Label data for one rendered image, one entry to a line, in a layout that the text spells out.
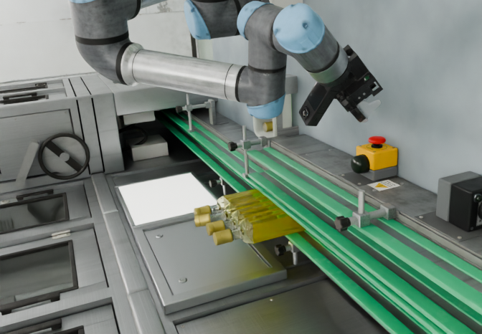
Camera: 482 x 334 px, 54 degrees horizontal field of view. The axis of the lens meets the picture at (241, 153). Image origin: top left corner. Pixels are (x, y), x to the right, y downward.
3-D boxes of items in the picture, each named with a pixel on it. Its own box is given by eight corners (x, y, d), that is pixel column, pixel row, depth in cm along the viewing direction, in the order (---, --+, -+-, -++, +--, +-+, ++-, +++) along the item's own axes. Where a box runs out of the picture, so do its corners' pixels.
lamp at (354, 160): (358, 169, 115) (348, 171, 113) (358, 152, 113) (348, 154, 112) (369, 175, 111) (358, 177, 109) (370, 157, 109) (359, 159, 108)
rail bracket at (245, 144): (265, 170, 154) (229, 178, 150) (262, 120, 149) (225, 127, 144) (269, 173, 151) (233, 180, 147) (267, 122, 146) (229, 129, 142)
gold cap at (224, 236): (234, 237, 120) (217, 241, 119) (232, 244, 123) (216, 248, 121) (229, 226, 122) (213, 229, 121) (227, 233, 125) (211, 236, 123)
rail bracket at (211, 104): (225, 124, 215) (177, 132, 207) (222, 88, 210) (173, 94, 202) (229, 126, 211) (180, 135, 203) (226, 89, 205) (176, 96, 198)
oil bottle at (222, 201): (278, 199, 149) (214, 214, 142) (277, 183, 148) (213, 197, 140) (286, 206, 144) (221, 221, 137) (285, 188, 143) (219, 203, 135)
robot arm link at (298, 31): (285, -7, 80) (321, 4, 74) (313, 30, 88) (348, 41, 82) (259, 32, 80) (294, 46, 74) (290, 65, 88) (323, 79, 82)
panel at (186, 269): (193, 176, 208) (115, 192, 196) (192, 170, 207) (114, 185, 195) (287, 279, 128) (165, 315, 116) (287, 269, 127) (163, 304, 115)
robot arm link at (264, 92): (72, 87, 108) (273, 129, 91) (63, 40, 102) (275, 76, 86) (104, 70, 117) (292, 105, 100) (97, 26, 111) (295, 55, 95)
